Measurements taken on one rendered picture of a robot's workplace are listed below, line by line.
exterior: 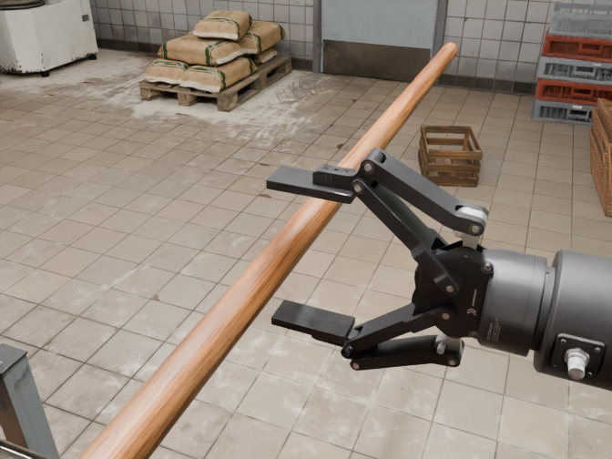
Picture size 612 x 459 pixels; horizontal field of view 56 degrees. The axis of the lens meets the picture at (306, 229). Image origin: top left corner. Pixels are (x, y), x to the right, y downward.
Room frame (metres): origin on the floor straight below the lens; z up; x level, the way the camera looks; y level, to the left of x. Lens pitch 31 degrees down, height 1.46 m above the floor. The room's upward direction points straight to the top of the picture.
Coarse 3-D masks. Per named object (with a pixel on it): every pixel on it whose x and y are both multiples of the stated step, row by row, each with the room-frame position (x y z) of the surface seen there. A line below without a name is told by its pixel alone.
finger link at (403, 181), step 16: (368, 160) 0.38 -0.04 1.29; (384, 160) 0.39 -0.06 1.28; (384, 176) 0.37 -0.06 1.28; (400, 176) 0.37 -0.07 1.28; (416, 176) 0.38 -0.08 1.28; (400, 192) 0.37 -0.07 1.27; (416, 192) 0.36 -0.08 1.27; (432, 192) 0.37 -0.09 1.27; (432, 208) 0.36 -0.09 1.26; (448, 208) 0.36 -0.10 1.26; (480, 208) 0.37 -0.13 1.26; (448, 224) 0.36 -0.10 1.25; (464, 224) 0.35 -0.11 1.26; (480, 224) 0.35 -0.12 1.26
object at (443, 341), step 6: (438, 336) 0.37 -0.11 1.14; (444, 336) 0.36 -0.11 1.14; (438, 342) 0.36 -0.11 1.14; (444, 342) 0.36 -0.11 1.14; (450, 342) 0.36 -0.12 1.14; (456, 342) 0.36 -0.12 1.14; (438, 348) 0.35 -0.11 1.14; (444, 348) 0.36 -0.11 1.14; (450, 348) 0.36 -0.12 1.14; (456, 348) 0.35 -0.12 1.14; (462, 348) 0.36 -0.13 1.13; (462, 354) 0.36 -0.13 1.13
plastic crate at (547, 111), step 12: (540, 108) 4.25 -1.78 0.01; (552, 108) 3.99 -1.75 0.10; (564, 108) 3.97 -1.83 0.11; (576, 108) 3.93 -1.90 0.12; (588, 108) 3.91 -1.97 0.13; (540, 120) 4.02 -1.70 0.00; (552, 120) 3.98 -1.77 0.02; (564, 120) 3.96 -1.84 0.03; (576, 120) 3.98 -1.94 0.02; (588, 120) 3.99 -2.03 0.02
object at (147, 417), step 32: (448, 64) 1.05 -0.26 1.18; (416, 96) 0.83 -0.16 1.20; (384, 128) 0.68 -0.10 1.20; (352, 160) 0.58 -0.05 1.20; (288, 224) 0.44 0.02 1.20; (320, 224) 0.46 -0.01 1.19; (288, 256) 0.40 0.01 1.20; (256, 288) 0.35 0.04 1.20; (224, 320) 0.31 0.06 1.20; (192, 352) 0.27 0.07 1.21; (224, 352) 0.29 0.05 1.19; (160, 384) 0.25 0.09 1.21; (192, 384) 0.26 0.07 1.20; (128, 416) 0.22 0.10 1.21; (160, 416) 0.23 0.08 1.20; (96, 448) 0.20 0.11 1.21; (128, 448) 0.21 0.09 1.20
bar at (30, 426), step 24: (0, 360) 0.54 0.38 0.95; (24, 360) 0.55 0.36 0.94; (0, 384) 0.52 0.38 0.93; (24, 384) 0.54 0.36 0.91; (0, 408) 0.52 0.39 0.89; (24, 408) 0.53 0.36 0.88; (24, 432) 0.52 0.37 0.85; (48, 432) 0.55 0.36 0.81; (0, 456) 0.22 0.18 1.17; (24, 456) 0.22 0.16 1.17; (48, 456) 0.54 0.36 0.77
